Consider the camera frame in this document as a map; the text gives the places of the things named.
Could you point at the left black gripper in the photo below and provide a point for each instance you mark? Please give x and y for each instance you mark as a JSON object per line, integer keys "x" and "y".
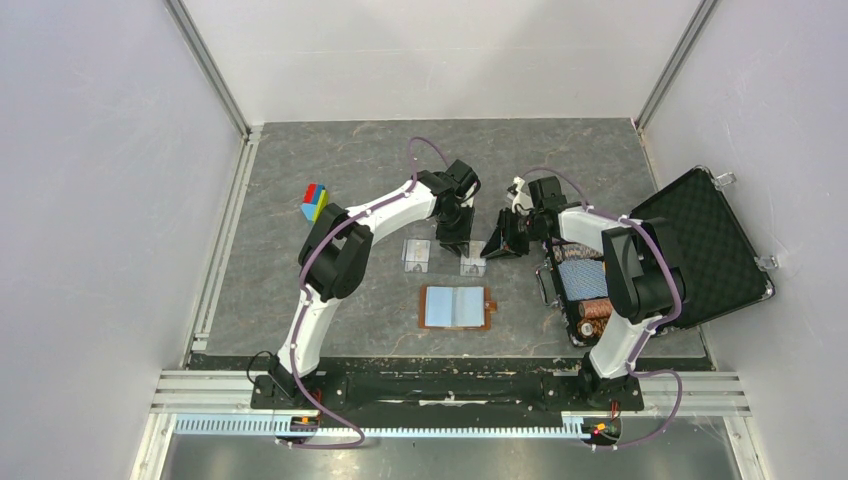
{"x": 458, "y": 242}

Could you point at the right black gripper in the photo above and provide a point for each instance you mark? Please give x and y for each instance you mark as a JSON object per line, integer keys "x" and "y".
{"x": 503, "y": 240}

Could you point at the clear plastic card sleeve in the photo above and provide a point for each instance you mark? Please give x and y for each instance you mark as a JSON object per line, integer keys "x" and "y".
{"x": 421, "y": 256}

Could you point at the brown leather card holder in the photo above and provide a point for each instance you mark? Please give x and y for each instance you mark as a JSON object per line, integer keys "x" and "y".
{"x": 456, "y": 308}

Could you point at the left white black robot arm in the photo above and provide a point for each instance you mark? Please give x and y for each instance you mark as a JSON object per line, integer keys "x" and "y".
{"x": 335, "y": 255}

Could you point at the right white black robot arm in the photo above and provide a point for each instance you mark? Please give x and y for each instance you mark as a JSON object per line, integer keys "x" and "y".
{"x": 644, "y": 287}

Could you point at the blue patterned card deck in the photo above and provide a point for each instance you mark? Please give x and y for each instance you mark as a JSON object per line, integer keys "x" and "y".
{"x": 583, "y": 279}

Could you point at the purple poker chip roll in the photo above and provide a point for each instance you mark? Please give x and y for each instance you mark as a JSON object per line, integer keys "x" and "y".
{"x": 573, "y": 252}

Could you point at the orange brown poker chip roll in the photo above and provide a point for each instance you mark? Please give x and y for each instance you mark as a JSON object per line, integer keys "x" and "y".
{"x": 598, "y": 308}

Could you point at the multicoloured block toy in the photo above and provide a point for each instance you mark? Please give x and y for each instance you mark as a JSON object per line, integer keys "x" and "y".
{"x": 314, "y": 201}

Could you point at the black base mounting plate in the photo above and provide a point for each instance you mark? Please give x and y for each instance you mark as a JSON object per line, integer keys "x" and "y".
{"x": 446, "y": 392}

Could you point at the black poker chip case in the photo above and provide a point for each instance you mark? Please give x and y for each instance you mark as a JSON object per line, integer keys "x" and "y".
{"x": 719, "y": 265}

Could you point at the white slotted cable duct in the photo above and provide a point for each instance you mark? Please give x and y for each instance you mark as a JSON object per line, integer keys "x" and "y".
{"x": 271, "y": 425}

